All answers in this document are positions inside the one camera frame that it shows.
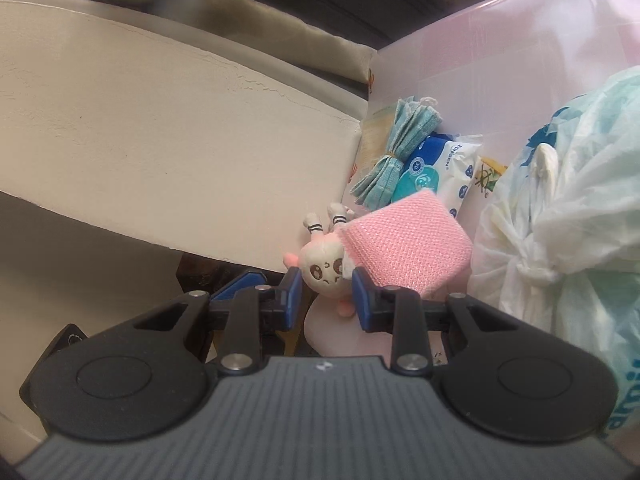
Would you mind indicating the pink printed table cover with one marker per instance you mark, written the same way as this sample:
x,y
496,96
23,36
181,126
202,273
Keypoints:
x,y
475,60

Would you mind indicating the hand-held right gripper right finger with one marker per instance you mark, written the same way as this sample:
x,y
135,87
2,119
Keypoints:
x,y
362,302

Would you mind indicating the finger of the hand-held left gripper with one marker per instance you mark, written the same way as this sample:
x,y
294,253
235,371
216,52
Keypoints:
x,y
235,287

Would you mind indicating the pale green plastic bag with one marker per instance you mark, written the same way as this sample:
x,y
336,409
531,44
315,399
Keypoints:
x,y
575,220

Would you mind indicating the pink and white plush toy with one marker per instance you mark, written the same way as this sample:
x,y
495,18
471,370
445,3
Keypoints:
x,y
325,267

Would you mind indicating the pink knitted cloth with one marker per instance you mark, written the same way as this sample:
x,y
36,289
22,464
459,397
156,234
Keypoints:
x,y
410,245

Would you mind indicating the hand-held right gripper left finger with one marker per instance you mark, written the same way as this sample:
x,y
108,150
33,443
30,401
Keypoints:
x,y
292,300

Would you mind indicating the beige cloth cover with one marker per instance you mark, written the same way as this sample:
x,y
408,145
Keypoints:
x,y
300,45

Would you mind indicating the blue and white wet wipes pack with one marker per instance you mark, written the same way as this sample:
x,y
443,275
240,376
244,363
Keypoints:
x,y
445,170

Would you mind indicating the small yellow-green printed packet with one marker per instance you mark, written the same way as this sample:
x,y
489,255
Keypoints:
x,y
490,175

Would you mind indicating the blue towel with rubber band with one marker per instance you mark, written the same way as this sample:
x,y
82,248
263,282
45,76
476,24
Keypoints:
x,y
390,160

